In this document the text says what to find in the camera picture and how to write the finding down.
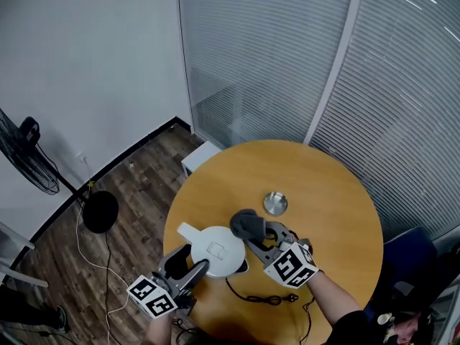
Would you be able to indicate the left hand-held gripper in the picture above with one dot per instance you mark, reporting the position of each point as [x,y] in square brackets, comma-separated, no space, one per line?
[154,300]

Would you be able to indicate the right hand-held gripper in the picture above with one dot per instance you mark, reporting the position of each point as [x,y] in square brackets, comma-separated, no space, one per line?
[293,264]

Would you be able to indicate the white electric kettle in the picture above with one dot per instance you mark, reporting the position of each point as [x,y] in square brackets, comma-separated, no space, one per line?
[217,250]

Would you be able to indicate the person's right forearm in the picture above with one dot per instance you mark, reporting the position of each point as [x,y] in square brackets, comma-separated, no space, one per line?
[332,295]

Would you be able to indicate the person's left forearm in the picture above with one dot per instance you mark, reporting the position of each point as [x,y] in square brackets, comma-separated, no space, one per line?
[158,331]

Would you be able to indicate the round metal ashtray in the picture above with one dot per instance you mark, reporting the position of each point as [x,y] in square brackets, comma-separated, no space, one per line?
[275,203]

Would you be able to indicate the white box under table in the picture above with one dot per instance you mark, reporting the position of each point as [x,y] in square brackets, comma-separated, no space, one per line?
[201,156]

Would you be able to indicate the person's black shirt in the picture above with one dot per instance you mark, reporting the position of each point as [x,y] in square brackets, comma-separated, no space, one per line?
[350,327]

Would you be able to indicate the white paper cup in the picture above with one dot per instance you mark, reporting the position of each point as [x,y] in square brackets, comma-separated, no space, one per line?
[384,318]

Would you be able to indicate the blue chair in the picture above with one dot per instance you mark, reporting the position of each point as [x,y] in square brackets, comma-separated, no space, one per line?
[409,250]

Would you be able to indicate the black garment on chair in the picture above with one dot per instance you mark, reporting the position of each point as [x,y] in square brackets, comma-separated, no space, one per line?
[435,293]

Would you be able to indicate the white desk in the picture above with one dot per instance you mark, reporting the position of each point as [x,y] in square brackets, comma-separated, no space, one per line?
[14,250]

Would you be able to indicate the black standing fan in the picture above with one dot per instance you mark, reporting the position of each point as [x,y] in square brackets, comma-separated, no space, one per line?
[32,164]

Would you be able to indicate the white wall socket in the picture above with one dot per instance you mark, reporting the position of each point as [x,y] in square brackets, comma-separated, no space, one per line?
[81,155]

